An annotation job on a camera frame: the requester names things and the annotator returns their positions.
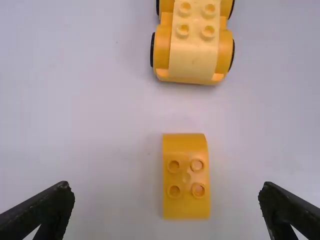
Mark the yellow toy car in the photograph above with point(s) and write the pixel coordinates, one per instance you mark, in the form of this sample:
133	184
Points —
192	50

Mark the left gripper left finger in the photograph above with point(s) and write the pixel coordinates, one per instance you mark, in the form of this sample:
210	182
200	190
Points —
32	215

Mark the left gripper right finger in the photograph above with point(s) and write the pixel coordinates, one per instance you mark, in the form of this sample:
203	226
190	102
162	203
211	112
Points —
292	212

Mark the yellow curved toy brick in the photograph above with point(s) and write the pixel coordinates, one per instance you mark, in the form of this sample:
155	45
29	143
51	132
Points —
186	200

